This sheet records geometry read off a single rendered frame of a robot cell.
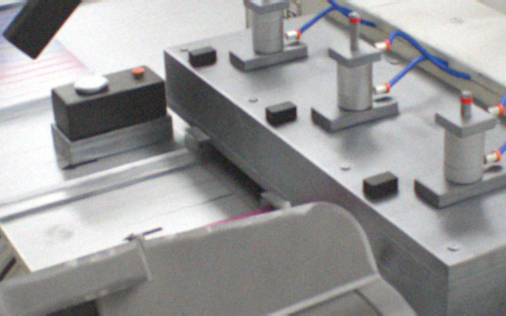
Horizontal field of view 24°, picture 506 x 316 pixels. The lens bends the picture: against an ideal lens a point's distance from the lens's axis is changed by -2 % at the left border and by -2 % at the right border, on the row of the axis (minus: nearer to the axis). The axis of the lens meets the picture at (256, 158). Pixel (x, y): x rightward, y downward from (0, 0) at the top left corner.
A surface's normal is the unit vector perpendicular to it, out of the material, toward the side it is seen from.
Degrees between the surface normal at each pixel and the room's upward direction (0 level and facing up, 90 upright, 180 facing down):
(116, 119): 90
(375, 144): 48
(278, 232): 62
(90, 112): 90
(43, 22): 90
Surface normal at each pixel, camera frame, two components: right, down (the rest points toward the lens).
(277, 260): 0.50, -0.21
